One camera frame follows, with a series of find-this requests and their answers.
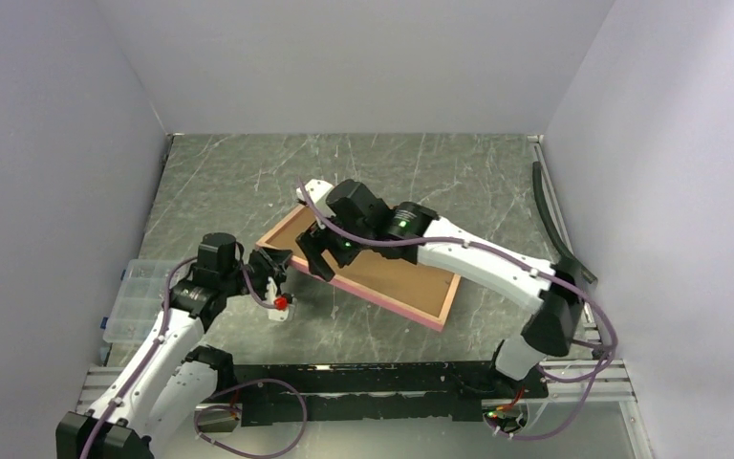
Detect black foam tube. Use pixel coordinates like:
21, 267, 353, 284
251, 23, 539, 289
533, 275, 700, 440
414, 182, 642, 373
531, 161, 598, 284

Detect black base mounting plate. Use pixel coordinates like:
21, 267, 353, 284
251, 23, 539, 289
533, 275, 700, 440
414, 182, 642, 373
209, 361, 549, 426

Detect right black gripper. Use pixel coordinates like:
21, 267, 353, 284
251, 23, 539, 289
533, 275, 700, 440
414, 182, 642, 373
296, 209, 373, 280

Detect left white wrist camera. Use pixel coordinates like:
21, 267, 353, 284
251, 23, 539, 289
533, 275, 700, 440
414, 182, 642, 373
264, 278, 294, 322

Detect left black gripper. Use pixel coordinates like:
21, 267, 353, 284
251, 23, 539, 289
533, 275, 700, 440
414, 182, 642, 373
220, 246, 291, 302

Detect brown backing board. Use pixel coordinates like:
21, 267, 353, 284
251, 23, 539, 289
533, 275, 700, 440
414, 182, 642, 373
267, 212, 456, 323

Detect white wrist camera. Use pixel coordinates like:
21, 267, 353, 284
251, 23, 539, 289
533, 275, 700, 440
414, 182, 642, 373
264, 278, 294, 322
295, 179, 335, 218

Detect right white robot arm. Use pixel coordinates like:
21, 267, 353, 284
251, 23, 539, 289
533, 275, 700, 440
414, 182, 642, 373
296, 179, 585, 397

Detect clear plastic screw box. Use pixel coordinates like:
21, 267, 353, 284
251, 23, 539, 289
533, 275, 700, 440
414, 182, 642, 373
102, 259, 180, 344

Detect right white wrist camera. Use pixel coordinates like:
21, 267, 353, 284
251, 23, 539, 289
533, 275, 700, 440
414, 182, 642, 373
295, 179, 335, 218

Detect pink wooden picture frame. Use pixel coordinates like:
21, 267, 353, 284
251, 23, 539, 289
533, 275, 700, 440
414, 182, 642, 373
255, 204, 464, 333

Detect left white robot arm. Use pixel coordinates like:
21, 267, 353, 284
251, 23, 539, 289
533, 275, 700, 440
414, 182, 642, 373
55, 232, 292, 458

